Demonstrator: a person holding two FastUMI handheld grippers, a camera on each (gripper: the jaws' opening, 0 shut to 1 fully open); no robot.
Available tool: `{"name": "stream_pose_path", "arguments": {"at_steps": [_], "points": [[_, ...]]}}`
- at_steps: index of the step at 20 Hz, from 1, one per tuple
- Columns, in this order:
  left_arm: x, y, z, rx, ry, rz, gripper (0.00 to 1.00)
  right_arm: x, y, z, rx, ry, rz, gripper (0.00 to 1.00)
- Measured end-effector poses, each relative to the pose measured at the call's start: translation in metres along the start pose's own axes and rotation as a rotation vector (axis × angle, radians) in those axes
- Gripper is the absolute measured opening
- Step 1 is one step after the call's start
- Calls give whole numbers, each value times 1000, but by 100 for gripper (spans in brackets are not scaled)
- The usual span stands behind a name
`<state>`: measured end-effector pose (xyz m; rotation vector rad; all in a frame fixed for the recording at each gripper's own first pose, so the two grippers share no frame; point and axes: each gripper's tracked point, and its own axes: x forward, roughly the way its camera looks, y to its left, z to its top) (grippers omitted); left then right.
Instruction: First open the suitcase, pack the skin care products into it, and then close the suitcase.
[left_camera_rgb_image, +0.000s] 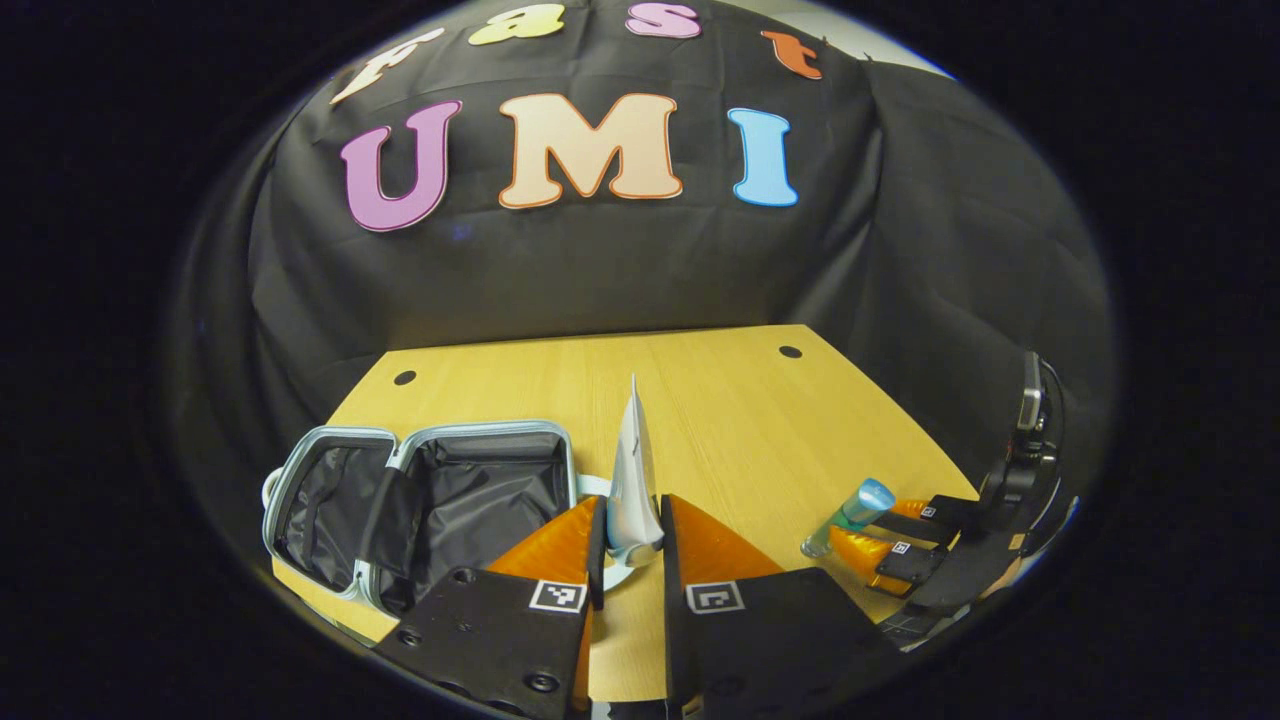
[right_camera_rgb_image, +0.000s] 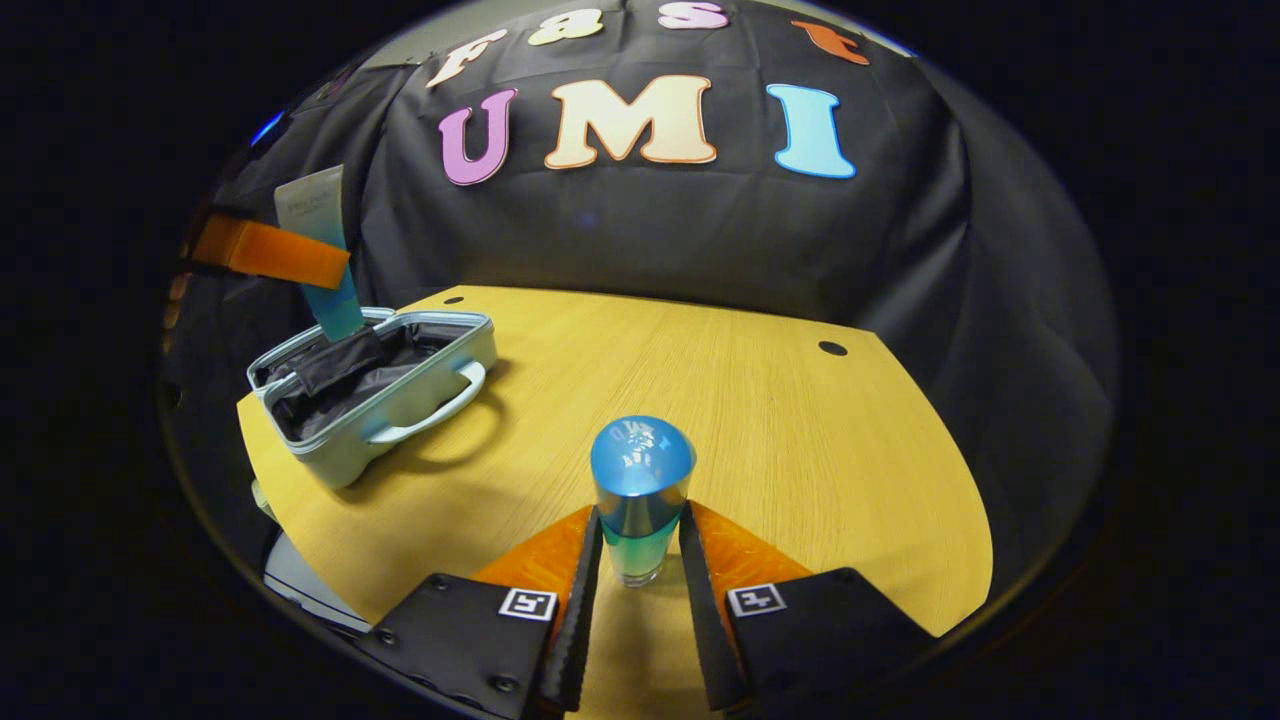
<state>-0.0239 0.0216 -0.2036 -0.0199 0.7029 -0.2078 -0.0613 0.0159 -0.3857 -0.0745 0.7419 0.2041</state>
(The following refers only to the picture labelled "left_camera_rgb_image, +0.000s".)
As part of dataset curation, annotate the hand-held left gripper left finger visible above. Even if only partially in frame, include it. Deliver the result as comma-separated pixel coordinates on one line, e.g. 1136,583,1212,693
372,495,609,720

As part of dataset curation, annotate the light blue suitcase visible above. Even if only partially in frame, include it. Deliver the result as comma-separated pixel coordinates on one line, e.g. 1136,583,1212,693
262,420,641,616

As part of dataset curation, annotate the black backdrop cloth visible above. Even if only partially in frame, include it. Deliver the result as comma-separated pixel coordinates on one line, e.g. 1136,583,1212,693
170,0,1116,561

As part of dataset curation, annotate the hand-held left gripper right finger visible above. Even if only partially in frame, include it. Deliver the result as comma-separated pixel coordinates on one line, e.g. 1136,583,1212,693
660,493,903,720

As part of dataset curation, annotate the blue skin care bottle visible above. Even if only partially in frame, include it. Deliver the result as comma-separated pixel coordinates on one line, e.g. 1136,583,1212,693
800,478,897,559

